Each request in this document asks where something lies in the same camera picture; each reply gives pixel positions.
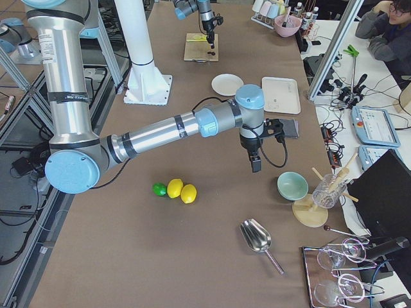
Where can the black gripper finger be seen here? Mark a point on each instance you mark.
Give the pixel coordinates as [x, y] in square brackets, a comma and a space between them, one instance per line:
[255, 162]

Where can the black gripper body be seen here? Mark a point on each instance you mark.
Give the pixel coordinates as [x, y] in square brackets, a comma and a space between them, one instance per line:
[250, 144]

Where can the white rectangular tray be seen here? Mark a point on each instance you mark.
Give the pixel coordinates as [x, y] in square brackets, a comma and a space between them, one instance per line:
[281, 95]

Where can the grey folded cloth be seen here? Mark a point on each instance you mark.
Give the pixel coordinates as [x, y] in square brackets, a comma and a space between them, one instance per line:
[290, 128]

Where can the green bowl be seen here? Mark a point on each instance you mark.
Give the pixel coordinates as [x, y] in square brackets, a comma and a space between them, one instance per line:
[292, 186]

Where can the white round plate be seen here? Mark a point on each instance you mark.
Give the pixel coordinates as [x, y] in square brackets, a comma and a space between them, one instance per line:
[226, 84]

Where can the wooden glass stand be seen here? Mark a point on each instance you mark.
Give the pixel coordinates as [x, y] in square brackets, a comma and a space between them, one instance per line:
[311, 215]

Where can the yellow lemon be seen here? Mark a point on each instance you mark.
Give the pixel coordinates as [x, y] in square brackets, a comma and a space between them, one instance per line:
[188, 193]
[174, 187]

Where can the metal scoop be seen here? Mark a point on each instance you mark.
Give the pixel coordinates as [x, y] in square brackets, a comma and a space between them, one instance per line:
[259, 240]

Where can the textured drinking glass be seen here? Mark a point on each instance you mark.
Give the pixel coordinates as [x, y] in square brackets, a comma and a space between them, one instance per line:
[328, 191]

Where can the green lime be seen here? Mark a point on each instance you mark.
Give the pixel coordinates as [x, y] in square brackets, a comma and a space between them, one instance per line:
[159, 189]

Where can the wooden cutting board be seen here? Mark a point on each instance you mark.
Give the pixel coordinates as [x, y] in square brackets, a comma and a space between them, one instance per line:
[197, 46]

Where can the teach pendant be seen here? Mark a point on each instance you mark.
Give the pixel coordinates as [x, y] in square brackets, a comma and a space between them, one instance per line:
[374, 126]
[369, 154]

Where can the pink bowl with ice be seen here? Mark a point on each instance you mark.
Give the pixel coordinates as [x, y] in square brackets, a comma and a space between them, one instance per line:
[292, 25]

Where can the black monitor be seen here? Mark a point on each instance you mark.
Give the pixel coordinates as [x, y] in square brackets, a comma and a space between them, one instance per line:
[383, 193]

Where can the white cup rack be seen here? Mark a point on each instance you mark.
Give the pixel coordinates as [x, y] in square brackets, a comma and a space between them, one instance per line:
[266, 11]

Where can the wine glass rack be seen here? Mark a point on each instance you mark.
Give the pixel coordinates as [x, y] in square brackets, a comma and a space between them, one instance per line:
[333, 273]

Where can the seated person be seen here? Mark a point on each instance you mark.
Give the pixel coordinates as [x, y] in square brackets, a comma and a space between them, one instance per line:
[387, 28]

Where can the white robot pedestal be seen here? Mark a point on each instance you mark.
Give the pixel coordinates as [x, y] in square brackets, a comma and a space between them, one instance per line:
[146, 84]

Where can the aluminium frame post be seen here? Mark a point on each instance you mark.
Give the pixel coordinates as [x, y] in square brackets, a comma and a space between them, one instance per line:
[341, 31]

